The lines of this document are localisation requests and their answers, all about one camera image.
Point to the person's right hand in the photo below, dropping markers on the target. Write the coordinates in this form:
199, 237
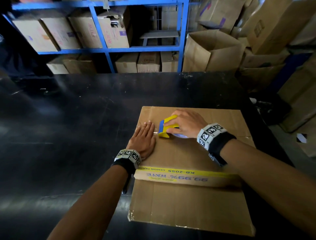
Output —
190, 123

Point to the person's left hand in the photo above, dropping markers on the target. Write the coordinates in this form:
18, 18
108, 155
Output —
142, 141

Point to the clear tape roll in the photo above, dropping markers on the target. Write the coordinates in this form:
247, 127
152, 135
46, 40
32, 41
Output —
181, 136

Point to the yellow blue tape dispenser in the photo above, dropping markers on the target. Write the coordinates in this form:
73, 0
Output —
164, 132

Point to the brown cardboard box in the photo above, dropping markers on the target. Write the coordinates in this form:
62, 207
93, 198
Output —
187, 205

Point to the person's right forearm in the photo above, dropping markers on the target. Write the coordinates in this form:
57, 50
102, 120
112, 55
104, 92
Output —
271, 178

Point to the person's left forearm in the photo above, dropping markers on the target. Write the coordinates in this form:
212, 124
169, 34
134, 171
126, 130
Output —
93, 207

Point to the brown carton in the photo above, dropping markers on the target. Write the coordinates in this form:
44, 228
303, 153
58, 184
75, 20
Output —
222, 56

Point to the pile of loose cardboard boxes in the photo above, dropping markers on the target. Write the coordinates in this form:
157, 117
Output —
279, 24

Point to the right marker wristband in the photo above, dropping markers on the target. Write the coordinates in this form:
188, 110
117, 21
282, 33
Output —
212, 136

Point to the small white cap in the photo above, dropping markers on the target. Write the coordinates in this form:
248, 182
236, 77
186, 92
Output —
253, 100

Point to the black bag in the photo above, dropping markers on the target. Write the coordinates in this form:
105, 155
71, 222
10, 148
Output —
274, 108

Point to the blue metal shelf rack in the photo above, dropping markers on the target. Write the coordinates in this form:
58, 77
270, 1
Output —
138, 49

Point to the grey small bench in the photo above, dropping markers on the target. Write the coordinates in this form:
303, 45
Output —
159, 34

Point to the rows of shelved storage boxes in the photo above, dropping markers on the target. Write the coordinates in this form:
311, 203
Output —
113, 32

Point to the blue upright panel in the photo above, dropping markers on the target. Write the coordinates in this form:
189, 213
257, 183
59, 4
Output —
288, 69

